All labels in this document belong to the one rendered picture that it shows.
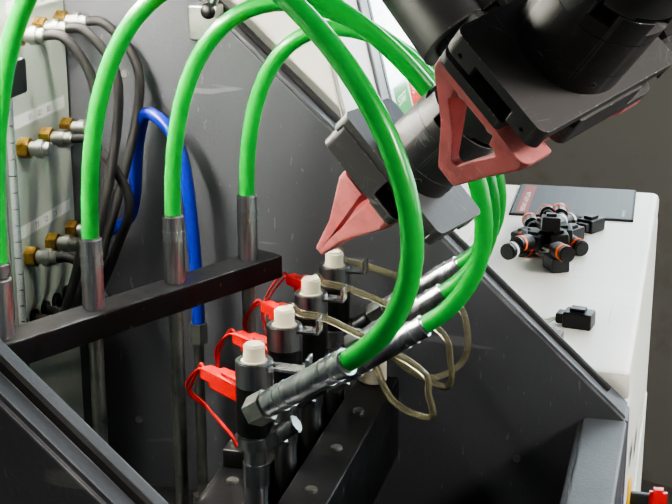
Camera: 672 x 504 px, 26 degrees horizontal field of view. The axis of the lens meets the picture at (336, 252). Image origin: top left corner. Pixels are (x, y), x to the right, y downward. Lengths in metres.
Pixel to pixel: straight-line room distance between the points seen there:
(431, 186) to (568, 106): 0.28
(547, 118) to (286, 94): 0.69
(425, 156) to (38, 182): 0.52
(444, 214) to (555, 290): 0.68
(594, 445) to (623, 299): 0.32
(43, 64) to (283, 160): 0.23
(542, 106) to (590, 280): 1.00
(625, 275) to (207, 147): 0.55
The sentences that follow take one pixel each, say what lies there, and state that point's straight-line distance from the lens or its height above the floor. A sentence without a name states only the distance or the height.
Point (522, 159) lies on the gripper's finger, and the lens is 0.68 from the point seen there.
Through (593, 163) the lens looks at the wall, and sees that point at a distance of 3.32.
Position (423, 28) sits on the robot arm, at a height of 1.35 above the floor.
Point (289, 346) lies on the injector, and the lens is 1.13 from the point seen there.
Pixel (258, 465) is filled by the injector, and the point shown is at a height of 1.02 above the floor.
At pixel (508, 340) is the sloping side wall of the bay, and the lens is 1.35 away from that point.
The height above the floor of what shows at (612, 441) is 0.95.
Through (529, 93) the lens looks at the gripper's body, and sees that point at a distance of 0.67.
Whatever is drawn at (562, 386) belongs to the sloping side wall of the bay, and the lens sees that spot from 1.36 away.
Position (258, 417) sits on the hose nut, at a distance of 0.96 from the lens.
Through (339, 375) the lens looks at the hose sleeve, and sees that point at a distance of 0.91.
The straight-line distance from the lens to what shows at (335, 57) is 0.86.
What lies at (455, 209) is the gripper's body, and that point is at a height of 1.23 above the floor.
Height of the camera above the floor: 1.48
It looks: 17 degrees down
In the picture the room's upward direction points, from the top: straight up
